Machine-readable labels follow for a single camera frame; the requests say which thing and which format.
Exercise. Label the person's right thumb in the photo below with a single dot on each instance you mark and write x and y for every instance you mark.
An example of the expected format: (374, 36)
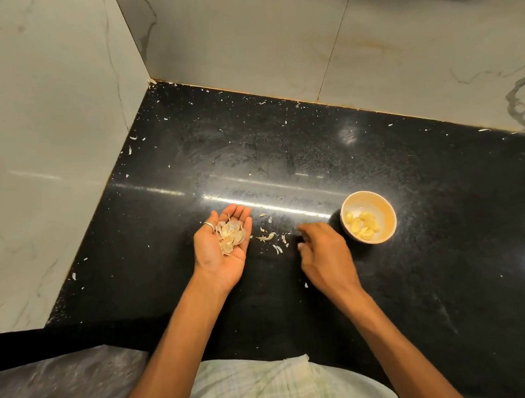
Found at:
(303, 256)

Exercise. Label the person's right hand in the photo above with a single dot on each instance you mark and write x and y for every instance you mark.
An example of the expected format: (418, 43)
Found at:
(328, 262)

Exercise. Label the small cream bowl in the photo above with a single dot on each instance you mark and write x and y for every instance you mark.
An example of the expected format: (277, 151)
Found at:
(382, 209)

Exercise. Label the person's right forearm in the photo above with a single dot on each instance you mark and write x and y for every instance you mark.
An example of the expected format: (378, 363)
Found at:
(399, 357)

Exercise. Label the scattered garlic skin scraps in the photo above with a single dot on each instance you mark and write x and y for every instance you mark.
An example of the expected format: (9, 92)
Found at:
(267, 237)

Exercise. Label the handful of garlic skins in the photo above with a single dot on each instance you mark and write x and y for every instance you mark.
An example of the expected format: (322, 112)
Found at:
(231, 236)

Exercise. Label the person's left hand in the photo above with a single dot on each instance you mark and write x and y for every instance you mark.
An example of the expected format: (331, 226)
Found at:
(215, 260)

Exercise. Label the person's left middle finger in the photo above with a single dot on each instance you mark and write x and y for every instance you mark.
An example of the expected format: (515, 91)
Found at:
(232, 211)

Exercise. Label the person's left thumb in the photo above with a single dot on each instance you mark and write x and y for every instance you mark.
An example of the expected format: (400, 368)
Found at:
(201, 238)

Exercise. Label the person's left little finger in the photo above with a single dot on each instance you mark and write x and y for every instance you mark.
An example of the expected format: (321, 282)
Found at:
(249, 224)

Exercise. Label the person's left forearm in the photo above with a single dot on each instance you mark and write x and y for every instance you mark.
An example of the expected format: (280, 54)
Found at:
(169, 368)

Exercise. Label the pile of peeled garlic cloves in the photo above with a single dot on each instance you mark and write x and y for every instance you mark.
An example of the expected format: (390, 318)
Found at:
(365, 227)

